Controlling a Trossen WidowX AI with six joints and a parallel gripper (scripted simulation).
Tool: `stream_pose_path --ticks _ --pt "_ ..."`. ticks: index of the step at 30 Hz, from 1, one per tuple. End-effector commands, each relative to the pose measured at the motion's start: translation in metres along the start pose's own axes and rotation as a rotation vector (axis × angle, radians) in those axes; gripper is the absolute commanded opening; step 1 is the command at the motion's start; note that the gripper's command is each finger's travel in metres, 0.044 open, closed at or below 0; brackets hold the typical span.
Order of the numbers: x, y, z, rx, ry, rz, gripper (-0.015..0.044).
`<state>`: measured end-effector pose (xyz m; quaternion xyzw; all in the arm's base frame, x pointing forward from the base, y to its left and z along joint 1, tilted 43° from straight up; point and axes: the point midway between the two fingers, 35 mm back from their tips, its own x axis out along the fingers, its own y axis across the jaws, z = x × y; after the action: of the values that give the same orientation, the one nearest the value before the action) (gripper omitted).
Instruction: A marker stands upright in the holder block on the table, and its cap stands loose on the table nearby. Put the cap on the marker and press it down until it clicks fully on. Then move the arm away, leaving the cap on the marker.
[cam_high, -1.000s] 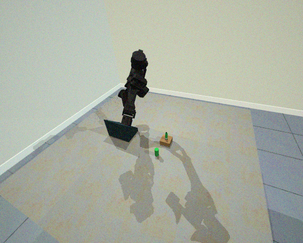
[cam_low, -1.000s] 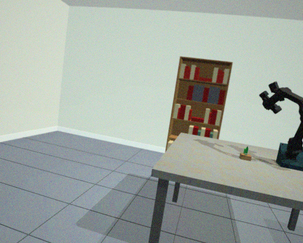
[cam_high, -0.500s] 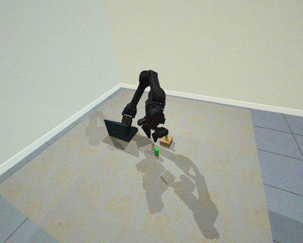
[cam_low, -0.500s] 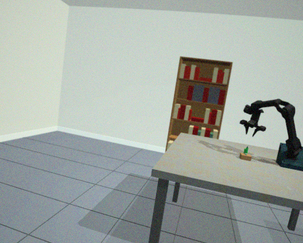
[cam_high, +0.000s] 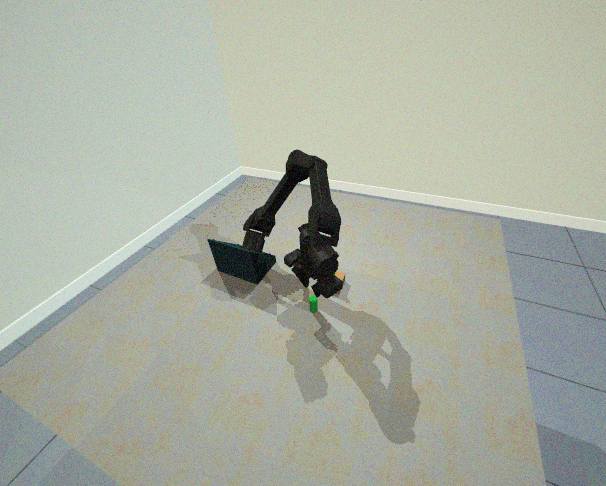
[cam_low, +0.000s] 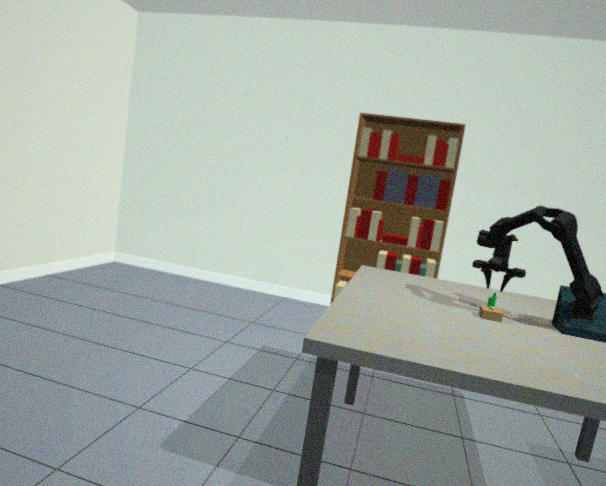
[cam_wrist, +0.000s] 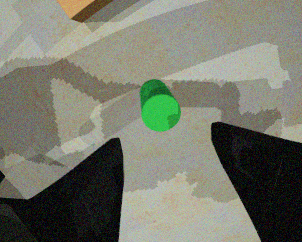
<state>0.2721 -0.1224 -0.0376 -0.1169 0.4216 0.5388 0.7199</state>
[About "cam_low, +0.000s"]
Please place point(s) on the tan square block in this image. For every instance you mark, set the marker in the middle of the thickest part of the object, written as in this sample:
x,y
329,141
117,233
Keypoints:
x,y
486,313

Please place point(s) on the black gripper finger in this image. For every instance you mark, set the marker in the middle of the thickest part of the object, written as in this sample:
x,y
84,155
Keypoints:
x,y
487,275
505,281

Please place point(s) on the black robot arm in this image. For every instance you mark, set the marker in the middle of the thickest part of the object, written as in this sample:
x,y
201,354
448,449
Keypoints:
x,y
564,228

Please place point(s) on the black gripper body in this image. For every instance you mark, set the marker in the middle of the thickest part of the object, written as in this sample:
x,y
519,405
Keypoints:
x,y
518,273

